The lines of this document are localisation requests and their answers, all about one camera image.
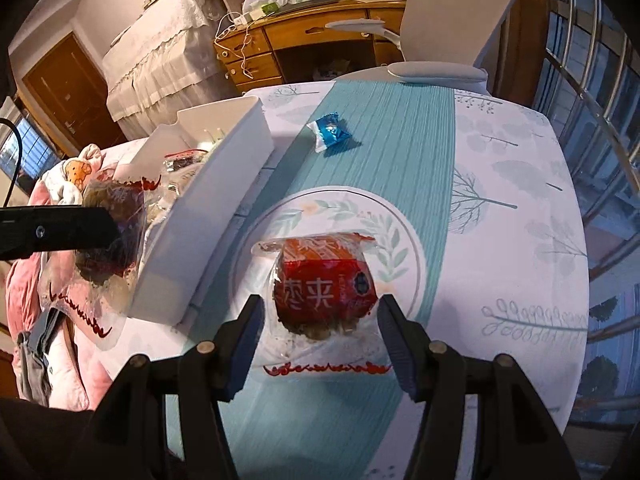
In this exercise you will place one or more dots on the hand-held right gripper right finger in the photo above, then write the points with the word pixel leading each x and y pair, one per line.
pixel 400 345

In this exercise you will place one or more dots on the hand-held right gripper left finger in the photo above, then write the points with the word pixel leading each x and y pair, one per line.
pixel 245 345

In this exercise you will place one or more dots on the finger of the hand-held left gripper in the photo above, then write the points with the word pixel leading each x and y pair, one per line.
pixel 50 230

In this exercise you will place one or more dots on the clear brown nut packet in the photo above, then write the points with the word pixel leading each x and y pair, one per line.
pixel 115 265

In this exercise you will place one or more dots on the red label date packet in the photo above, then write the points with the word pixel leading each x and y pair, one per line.
pixel 325 285

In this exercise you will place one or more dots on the white plastic tray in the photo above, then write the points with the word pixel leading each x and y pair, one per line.
pixel 200 240

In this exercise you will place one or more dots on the bear printed pink blanket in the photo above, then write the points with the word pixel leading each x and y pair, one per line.
pixel 75 172

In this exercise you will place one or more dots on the small window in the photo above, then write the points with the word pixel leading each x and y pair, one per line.
pixel 25 150

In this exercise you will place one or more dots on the leaf printed tablecloth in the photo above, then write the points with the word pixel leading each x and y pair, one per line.
pixel 500 260

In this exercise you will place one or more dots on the brown wooden door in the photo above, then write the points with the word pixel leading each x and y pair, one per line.
pixel 65 90

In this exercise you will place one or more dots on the pink bedsheet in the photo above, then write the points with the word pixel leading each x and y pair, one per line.
pixel 65 375

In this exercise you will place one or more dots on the grey cloth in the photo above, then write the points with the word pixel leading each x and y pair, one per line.
pixel 35 375

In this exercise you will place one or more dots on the person's black clothing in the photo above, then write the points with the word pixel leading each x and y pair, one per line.
pixel 40 435

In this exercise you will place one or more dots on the blue candy packet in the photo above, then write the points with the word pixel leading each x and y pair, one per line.
pixel 332 132

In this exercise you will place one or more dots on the grey plastic bag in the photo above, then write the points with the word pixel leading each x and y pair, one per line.
pixel 332 67

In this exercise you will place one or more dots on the white plastic bag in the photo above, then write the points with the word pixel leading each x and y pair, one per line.
pixel 265 2

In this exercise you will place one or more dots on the wooden desk with drawers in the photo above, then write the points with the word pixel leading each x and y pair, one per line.
pixel 300 30

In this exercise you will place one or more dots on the grey office chair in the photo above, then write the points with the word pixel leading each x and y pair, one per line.
pixel 450 10

